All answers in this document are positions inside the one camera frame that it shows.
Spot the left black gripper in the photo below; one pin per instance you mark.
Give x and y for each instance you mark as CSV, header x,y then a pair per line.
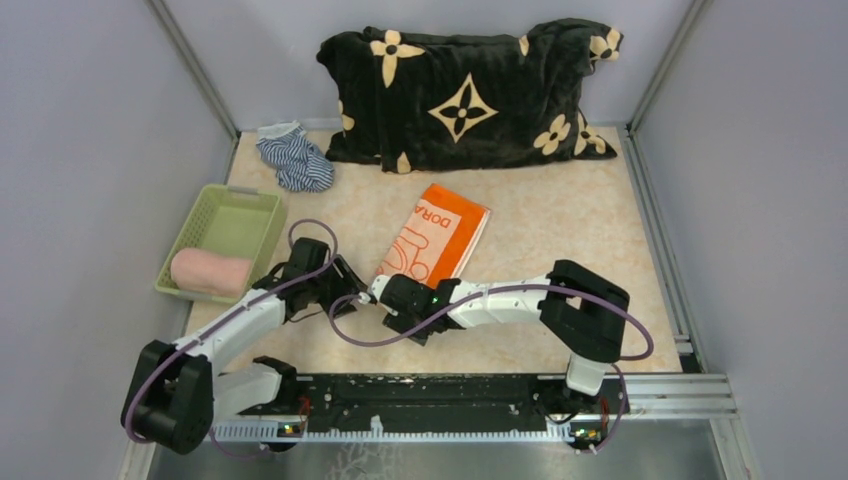
x,y
350,282

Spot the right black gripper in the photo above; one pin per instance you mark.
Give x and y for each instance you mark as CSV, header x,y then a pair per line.
x,y
400,324

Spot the orange white towel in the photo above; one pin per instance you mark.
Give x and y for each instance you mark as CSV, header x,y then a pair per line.
x,y
437,240

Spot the pink towel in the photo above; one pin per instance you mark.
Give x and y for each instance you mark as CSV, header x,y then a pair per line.
x,y
203,271

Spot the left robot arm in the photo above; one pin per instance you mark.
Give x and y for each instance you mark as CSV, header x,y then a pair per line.
x,y
181,390

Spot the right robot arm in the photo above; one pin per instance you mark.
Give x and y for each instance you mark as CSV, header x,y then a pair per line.
x,y
579,307

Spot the green plastic basket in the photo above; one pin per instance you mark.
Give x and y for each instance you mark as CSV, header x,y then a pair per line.
x,y
229,221

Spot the blue striped cloth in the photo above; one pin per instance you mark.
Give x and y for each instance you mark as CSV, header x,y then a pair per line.
x,y
300,165

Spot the black floral pillow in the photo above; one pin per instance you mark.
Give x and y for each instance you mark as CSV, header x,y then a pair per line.
x,y
417,102

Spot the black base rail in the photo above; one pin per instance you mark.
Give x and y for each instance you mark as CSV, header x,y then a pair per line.
x,y
440,403

